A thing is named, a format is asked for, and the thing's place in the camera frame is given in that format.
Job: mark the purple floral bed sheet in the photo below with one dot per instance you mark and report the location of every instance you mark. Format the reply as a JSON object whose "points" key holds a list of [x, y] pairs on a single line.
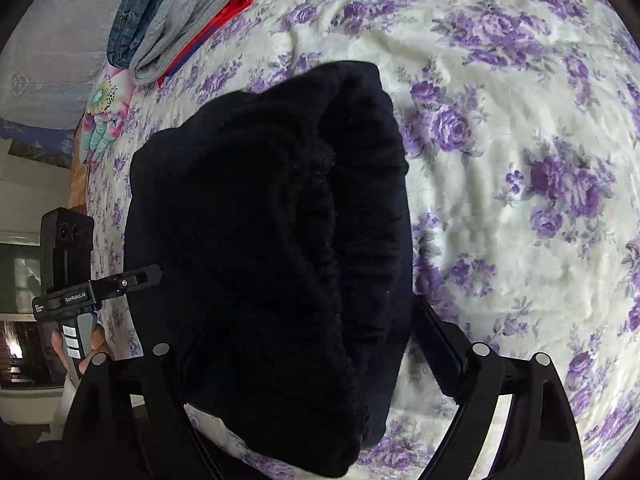
{"points": [[521, 122]]}

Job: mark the colourful floral folded quilt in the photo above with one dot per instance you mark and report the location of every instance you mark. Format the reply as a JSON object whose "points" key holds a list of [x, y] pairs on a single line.
{"points": [[106, 112]]}

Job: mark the folded red blue garment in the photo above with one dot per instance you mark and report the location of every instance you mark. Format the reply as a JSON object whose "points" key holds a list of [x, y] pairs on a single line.
{"points": [[225, 15]]}

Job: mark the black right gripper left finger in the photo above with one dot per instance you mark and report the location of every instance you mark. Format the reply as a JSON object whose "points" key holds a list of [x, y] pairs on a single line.
{"points": [[128, 421]]}

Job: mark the black camera box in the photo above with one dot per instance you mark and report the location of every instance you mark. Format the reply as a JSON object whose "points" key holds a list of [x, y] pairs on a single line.
{"points": [[66, 238]]}

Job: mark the white lace bed cover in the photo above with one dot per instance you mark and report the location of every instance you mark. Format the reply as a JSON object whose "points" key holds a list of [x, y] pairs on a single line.
{"points": [[50, 62]]}

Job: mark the dark navy pants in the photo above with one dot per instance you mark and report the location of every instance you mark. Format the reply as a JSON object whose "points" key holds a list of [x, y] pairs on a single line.
{"points": [[280, 223]]}

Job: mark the folded blue denim jeans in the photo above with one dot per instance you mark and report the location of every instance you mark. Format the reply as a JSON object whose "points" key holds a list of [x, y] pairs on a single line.
{"points": [[131, 21]]}

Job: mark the folded grey pants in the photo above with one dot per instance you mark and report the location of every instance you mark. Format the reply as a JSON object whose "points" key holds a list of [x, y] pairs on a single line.
{"points": [[174, 25]]}

